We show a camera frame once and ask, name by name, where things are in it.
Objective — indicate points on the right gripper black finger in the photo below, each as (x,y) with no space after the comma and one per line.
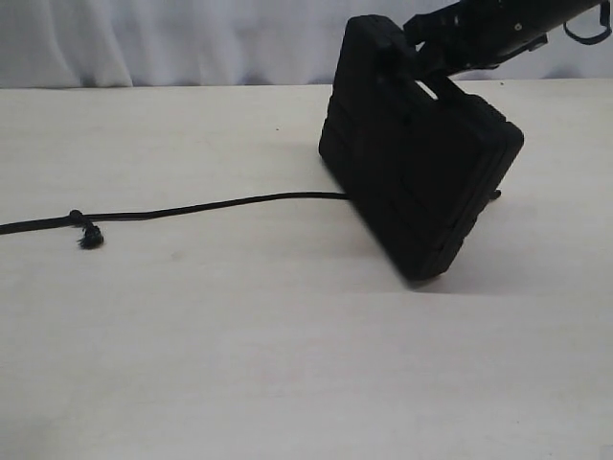
(397,56)

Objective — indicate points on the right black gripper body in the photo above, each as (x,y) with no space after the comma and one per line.
(472,35)

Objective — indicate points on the black plastic carrying case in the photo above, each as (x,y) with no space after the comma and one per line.
(418,159)

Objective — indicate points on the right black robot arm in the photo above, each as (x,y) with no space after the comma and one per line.
(549,15)

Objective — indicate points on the white backdrop curtain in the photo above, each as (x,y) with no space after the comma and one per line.
(63,44)

